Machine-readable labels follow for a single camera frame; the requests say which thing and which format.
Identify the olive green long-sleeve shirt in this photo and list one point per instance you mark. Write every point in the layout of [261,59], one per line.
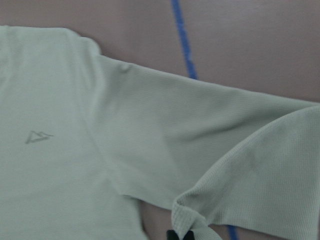
[84,138]

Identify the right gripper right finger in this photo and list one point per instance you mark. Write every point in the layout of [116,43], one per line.
[189,235]

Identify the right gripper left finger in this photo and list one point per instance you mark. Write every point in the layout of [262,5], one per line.
[171,235]

